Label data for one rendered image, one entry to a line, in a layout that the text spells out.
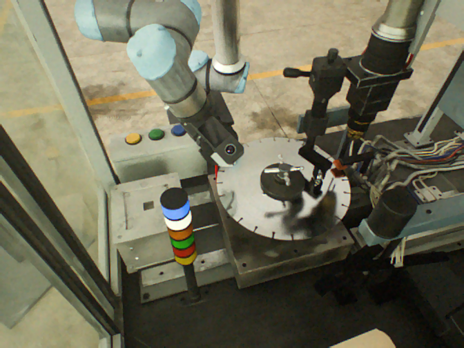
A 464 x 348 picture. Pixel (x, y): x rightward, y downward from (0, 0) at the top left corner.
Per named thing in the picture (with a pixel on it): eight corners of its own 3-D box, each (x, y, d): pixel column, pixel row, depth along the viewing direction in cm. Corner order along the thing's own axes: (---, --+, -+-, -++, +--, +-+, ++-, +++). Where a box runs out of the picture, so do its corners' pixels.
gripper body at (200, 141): (215, 118, 76) (192, 81, 66) (236, 137, 70) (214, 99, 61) (190, 139, 75) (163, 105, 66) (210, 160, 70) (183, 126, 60)
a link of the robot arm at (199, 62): (184, 77, 133) (180, 45, 123) (217, 81, 131) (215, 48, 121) (175, 94, 125) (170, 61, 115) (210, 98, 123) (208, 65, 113)
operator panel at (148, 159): (123, 192, 105) (110, 159, 94) (121, 168, 112) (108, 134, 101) (208, 173, 111) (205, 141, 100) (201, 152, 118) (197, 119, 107)
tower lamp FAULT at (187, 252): (174, 260, 62) (172, 253, 60) (170, 239, 65) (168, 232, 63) (197, 254, 63) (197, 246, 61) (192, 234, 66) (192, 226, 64)
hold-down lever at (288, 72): (291, 94, 65) (293, 82, 63) (280, 78, 69) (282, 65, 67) (328, 88, 67) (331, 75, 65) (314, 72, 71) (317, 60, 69)
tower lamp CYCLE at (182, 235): (170, 243, 57) (167, 234, 55) (166, 221, 60) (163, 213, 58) (195, 237, 58) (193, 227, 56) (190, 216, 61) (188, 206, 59)
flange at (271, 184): (273, 159, 87) (274, 152, 85) (311, 177, 83) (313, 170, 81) (251, 186, 81) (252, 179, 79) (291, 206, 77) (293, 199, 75)
